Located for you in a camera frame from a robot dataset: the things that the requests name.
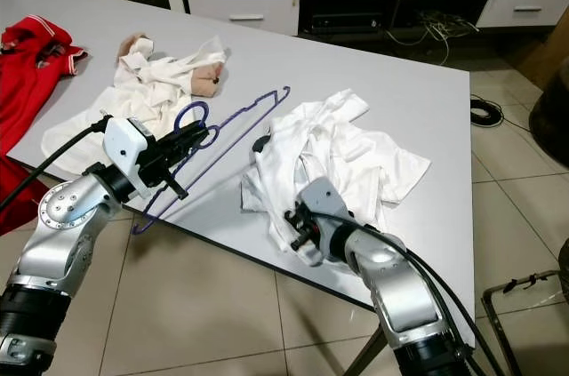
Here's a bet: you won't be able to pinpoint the purple wire clothes hanger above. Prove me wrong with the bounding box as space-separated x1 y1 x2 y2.
132 85 293 235

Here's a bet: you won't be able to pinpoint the white shirt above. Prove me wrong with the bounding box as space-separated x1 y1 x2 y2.
242 89 432 266

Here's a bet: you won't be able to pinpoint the red polo shirt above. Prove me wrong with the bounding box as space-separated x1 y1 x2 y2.
0 16 88 235

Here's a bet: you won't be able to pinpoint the cream shirt beige plaid trim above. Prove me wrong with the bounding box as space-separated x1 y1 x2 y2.
40 34 228 177

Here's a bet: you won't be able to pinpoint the white table black legs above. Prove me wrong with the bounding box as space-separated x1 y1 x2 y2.
0 0 474 376

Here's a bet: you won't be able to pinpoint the black set-top box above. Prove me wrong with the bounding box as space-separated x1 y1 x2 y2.
307 10 383 35

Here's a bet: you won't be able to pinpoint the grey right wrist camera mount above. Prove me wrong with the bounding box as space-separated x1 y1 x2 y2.
298 178 348 248

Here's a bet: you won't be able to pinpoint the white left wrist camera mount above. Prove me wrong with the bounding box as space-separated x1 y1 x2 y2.
102 116 154 195

